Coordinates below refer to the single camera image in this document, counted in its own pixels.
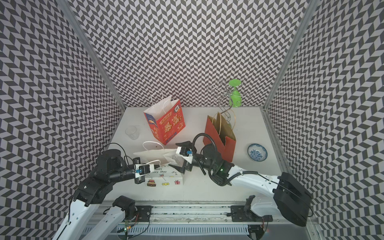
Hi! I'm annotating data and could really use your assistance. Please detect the white happy every day bag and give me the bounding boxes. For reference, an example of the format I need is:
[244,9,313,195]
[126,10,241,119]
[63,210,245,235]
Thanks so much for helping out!
[134,141,184,189]

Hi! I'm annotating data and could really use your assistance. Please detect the clear plastic cup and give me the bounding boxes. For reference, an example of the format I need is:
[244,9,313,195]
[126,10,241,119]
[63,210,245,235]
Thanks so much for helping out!
[125,126,140,140]

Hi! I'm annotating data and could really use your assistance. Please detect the green wire rack stand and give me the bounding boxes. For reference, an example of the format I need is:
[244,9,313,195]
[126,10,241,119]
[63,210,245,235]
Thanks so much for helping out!
[209,79,247,122]

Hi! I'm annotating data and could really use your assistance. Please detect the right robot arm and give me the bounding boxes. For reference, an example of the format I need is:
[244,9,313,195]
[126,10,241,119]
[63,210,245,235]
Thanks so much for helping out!
[175,133,314,227]

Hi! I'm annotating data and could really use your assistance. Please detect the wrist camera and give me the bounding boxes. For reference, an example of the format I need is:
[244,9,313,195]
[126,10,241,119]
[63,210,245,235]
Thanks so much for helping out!
[176,147,193,164]
[135,164,155,178]

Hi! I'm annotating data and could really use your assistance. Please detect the plain red paper bag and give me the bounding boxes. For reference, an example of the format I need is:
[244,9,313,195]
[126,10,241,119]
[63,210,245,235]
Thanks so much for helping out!
[205,113,236,163]

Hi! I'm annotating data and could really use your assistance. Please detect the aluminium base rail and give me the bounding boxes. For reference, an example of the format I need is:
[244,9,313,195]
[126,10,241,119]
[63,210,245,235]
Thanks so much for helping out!
[80,201,323,240]

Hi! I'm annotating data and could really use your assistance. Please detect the blue white ceramic dish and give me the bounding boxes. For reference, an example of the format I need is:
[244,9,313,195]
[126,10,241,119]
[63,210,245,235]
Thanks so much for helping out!
[247,144,268,162]

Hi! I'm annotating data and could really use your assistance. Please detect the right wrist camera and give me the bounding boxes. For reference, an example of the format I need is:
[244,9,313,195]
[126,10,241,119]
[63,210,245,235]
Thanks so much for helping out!
[176,147,193,164]

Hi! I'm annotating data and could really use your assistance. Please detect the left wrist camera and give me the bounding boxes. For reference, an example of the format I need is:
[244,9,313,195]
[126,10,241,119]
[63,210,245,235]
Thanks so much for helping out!
[135,164,155,178]

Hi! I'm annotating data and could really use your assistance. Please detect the red printed paper bag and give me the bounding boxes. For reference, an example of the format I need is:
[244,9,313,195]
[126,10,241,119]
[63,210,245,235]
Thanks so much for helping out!
[144,91,186,145]

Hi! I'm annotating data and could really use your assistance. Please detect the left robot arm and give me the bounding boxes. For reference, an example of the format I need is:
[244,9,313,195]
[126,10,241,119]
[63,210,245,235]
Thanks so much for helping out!
[53,149,144,240]

